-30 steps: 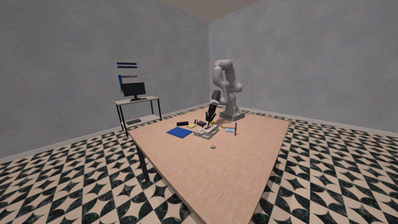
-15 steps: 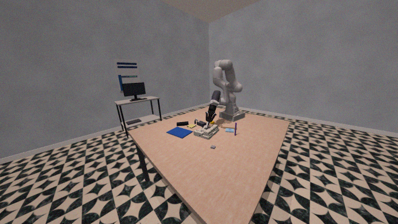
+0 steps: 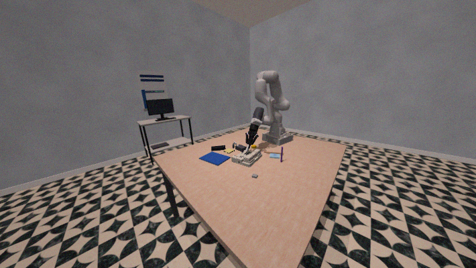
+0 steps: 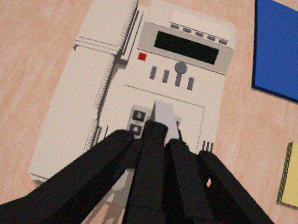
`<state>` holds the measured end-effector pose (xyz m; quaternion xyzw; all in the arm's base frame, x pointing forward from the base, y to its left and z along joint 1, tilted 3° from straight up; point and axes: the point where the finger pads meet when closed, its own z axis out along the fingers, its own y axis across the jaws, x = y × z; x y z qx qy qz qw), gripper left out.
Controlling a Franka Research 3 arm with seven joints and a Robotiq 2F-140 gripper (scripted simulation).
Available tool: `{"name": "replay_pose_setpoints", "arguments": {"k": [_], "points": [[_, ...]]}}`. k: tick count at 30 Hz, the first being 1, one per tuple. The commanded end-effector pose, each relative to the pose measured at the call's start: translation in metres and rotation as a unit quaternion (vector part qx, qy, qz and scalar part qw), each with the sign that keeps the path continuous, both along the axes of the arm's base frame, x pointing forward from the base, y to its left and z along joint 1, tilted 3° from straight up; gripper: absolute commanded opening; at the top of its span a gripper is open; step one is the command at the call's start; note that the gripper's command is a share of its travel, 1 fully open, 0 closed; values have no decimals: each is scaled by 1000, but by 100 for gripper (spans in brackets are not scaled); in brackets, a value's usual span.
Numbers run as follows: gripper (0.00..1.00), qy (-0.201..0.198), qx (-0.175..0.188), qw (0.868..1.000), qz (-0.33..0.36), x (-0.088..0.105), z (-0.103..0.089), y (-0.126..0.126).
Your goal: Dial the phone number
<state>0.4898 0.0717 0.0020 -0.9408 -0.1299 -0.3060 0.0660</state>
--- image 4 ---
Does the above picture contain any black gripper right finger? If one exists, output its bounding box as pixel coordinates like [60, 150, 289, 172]
[162, 102, 275, 224]

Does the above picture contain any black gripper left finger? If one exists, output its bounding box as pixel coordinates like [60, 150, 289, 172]
[0, 100, 168, 224]

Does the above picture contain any beige telephone handset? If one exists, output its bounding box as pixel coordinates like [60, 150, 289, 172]
[28, 0, 139, 182]

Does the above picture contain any beige desk phone body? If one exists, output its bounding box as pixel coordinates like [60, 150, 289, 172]
[97, 0, 236, 155]

